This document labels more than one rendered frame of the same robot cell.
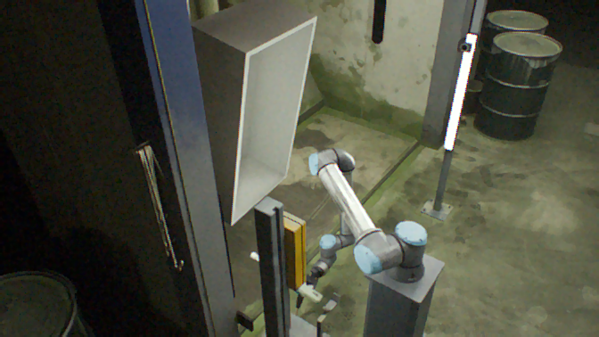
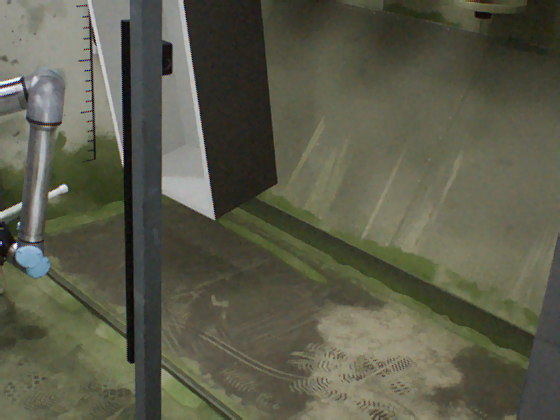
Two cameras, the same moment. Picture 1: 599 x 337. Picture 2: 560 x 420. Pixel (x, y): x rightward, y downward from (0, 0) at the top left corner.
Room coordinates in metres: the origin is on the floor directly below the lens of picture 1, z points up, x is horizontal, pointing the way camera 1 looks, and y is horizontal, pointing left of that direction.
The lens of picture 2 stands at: (3.28, -2.59, 1.75)
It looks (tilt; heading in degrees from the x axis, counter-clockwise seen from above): 24 degrees down; 99
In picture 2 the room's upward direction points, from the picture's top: 4 degrees clockwise
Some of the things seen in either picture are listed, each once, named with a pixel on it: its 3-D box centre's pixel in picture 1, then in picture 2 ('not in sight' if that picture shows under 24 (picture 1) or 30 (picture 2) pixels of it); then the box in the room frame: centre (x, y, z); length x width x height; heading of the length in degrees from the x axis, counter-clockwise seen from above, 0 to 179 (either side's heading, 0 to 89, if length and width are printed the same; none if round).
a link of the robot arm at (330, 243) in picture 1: (329, 245); not in sight; (1.97, -0.16, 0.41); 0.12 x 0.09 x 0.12; 115
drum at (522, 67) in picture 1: (513, 88); not in sight; (3.95, -2.01, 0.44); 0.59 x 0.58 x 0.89; 158
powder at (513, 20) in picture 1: (516, 20); not in sight; (4.58, -2.17, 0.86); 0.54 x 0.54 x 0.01
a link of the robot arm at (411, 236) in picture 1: (407, 242); not in sight; (1.57, -0.51, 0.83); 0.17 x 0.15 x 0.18; 115
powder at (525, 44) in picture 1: (526, 45); not in sight; (3.95, -2.01, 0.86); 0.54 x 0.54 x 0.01
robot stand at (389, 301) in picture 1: (397, 308); not in sight; (1.58, -0.51, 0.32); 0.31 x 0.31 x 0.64; 54
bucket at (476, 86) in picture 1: (468, 97); not in sight; (4.36, -1.76, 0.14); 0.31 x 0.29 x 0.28; 144
